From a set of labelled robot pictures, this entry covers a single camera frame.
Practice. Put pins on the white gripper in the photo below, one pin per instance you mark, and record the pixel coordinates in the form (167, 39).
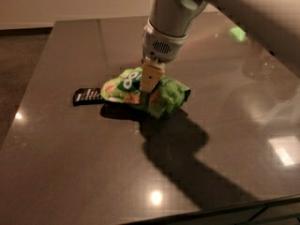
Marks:
(159, 48)

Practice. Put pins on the green rice chip bag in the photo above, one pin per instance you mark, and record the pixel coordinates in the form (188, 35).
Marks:
(168, 96)

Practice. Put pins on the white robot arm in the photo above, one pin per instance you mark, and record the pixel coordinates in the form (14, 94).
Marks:
(275, 24)

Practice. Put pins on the black rxbar chocolate bar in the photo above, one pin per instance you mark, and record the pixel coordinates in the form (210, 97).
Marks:
(87, 96)

